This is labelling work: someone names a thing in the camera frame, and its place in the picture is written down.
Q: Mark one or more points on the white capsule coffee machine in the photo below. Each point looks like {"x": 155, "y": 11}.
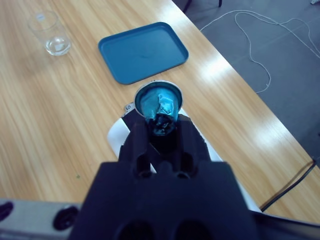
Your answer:
{"x": 117, "y": 137}

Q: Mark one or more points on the clear drinking glass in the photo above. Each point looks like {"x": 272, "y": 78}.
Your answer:
{"x": 56, "y": 45}

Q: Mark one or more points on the teal plastic tray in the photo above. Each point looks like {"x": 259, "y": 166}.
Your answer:
{"x": 142, "y": 52}

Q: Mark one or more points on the teal coffee capsule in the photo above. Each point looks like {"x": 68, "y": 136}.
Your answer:
{"x": 157, "y": 105}

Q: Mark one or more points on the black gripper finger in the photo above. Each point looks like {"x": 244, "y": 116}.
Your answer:
{"x": 190, "y": 145}
{"x": 136, "y": 147}

